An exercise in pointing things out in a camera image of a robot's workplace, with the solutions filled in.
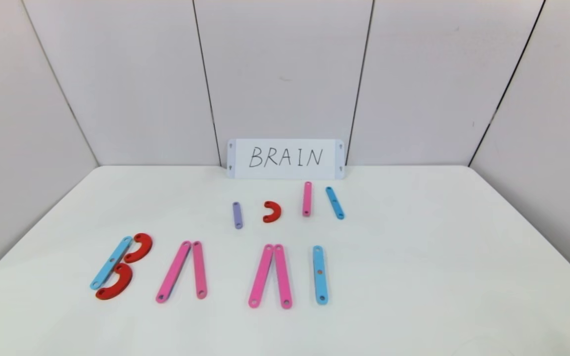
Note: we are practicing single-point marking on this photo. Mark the white sign reading BRAIN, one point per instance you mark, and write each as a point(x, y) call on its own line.
point(285, 158)

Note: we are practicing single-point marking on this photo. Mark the short purple bar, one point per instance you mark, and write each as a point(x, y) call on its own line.
point(237, 215)

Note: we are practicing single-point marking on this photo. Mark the short pink bar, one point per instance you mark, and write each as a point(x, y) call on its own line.
point(307, 199)

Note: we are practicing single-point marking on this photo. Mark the long blue bar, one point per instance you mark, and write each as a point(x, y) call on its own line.
point(111, 262)
point(320, 274)

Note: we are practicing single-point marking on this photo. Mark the long pink bar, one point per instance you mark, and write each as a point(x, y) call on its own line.
point(261, 275)
point(199, 269)
point(283, 277)
point(173, 271)

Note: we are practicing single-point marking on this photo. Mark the short blue bar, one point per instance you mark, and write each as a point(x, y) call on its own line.
point(335, 202)

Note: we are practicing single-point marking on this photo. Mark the small red arc piece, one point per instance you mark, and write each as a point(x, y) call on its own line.
point(276, 211)

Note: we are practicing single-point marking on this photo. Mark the large red arc piece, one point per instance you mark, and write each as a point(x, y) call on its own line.
point(144, 244)
point(124, 282)

